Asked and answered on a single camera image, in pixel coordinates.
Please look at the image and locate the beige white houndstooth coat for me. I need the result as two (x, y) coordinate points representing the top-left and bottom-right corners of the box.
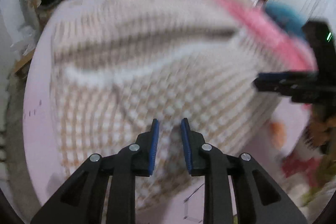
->
(49, 0), (281, 212)

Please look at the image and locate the person right hand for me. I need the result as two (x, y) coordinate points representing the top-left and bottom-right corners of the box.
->
(307, 115), (335, 155)

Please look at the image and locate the pink floral blanket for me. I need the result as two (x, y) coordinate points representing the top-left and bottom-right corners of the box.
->
(213, 0), (317, 71)

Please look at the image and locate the teal garment on bed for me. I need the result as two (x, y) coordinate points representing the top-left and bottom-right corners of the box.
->
(264, 2), (307, 40)

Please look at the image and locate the small wooden stool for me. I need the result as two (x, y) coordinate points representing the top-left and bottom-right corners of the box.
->
(13, 50), (35, 74)

